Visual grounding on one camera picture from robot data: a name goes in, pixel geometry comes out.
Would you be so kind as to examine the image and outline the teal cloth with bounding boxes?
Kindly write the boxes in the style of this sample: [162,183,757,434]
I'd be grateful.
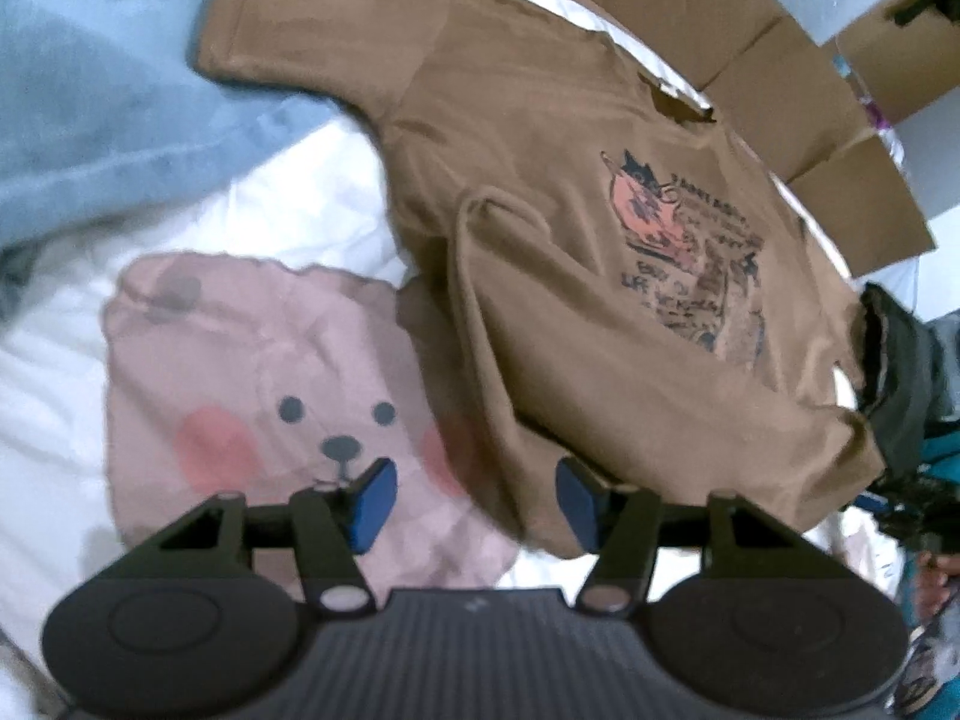
[896,420,960,720]

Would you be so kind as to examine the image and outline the light blue blanket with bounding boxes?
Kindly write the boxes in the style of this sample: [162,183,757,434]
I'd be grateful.
[0,0,340,316]

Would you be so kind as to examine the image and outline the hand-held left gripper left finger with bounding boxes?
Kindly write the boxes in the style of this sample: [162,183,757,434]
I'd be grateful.
[150,459,397,616]

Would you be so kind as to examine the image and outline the cardboard box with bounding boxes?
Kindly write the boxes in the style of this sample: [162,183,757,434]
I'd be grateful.
[831,0,960,130]

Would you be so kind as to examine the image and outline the dark knit garment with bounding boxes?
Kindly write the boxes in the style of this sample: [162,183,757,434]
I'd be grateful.
[855,281,960,482]

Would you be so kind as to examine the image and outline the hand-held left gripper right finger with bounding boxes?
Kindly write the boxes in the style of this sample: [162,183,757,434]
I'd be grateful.
[555,457,815,616]

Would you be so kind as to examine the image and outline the brown cardboard sheet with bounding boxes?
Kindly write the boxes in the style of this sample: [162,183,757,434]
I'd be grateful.
[544,0,938,278]

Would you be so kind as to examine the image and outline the brown printed t-shirt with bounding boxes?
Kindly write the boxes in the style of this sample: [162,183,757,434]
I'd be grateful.
[196,0,887,560]

